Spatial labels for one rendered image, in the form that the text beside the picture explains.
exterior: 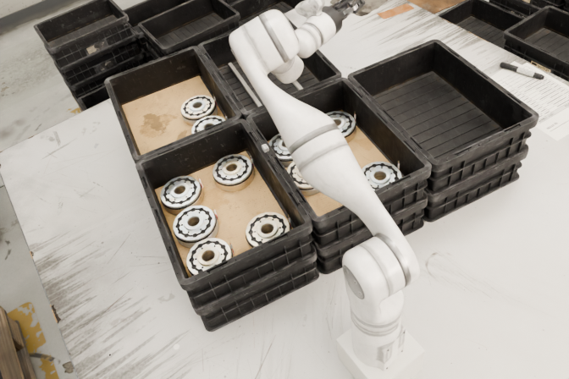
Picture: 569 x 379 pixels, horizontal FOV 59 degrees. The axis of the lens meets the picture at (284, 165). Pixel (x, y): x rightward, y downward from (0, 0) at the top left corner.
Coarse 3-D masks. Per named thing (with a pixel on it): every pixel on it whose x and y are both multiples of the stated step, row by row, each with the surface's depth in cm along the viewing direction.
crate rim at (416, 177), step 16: (336, 80) 137; (304, 96) 135; (256, 112) 133; (256, 128) 128; (288, 176) 116; (416, 176) 111; (384, 192) 110; (304, 208) 109; (336, 208) 108; (320, 224) 107
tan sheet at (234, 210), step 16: (192, 176) 134; (208, 176) 133; (256, 176) 131; (160, 192) 132; (208, 192) 129; (224, 192) 129; (240, 192) 128; (256, 192) 127; (224, 208) 125; (240, 208) 124; (256, 208) 124; (272, 208) 123; (224, 224) 122; (240, 224) 121; (176, 240) 120; (224, 240) 118; (240, 240) 118
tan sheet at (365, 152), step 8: (360, 136) 136; (352, 144) 134; (360, 144) 134; (368, 144) 133; (352, 152) 132; (360, 152) 132; (368, 152) 131; (376, 152) 131; (360, 160) 130; (368, 160) 129; (376, 160) 129; (384, 160) 129; (320, 192) 124; (312, 200) 123; (320, 200) 123; (328, 200) 122; (312, 208) 121; (320, 208) 121; (328, 208) 121
